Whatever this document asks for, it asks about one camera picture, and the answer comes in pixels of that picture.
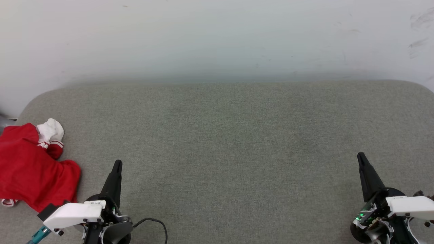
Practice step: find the black wrist connector block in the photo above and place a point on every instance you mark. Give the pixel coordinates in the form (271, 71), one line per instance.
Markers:
(45, 212)
(422, 195)

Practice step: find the black left wrist connector block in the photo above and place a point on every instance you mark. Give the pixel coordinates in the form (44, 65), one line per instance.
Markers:
(45, 212)

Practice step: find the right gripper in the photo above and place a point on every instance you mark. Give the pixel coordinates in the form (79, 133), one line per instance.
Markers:
(376, 210)

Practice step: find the red white sports jersey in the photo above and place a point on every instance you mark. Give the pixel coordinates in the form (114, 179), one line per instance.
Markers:
(27, 169)

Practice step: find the black right wrist connector block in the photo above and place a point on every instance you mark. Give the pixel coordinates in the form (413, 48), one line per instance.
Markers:
(422, 195)

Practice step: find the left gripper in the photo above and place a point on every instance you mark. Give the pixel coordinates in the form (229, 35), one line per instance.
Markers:
(113, 217)

